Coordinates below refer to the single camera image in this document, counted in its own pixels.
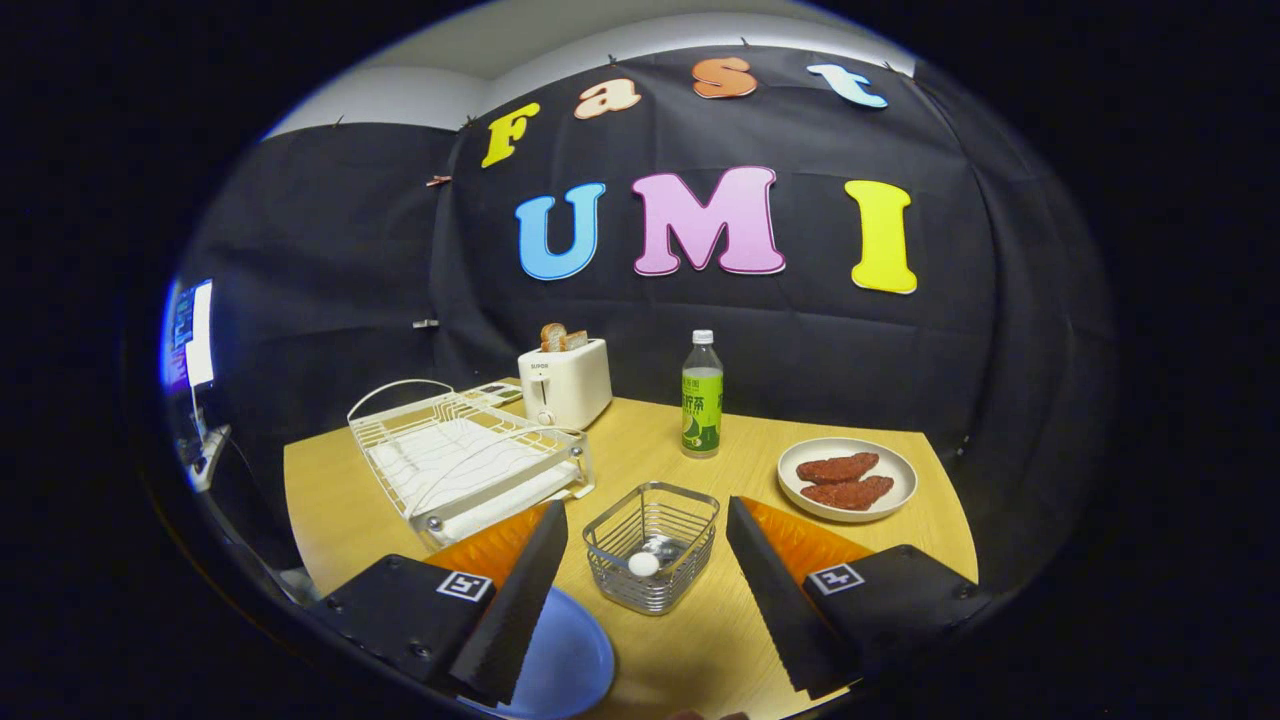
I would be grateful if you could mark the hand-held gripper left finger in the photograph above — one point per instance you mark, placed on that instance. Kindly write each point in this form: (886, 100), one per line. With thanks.
(520, 600)

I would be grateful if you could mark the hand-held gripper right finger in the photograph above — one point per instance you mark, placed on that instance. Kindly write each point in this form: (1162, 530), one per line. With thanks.
(775, 600)

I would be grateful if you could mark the blue plate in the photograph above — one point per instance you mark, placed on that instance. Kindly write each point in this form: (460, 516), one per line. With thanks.
(565, 660)

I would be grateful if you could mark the metal spoon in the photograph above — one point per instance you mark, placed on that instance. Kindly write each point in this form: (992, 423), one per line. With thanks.
(643, 564)

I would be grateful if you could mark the beige plate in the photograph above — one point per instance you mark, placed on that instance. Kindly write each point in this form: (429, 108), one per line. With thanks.
(897, 468)

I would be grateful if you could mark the brown meat piece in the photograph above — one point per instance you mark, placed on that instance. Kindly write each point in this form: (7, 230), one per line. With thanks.
(838, 467)
(850, 493)

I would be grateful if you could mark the green label drink bottle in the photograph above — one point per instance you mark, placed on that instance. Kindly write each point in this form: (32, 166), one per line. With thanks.
(702, 410)

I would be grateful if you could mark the small compartment sauce tray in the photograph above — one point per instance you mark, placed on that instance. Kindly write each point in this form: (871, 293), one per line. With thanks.
(495, 392)

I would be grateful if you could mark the white toaster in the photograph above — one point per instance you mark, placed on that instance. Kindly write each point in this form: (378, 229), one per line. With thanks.
(570, 385)

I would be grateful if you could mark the black backdrop cloth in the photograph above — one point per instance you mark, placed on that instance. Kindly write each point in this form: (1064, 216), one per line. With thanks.
(800, 350)

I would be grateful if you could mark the toasted bread slice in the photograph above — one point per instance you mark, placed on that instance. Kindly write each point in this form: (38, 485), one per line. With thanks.
(576, 340)
(553, 337)

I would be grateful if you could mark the white desk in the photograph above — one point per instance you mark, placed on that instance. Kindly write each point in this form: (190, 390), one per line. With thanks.
(210, 455)

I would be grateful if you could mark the computer monitor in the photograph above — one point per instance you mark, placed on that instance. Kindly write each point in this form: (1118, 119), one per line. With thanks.
(200, 340)

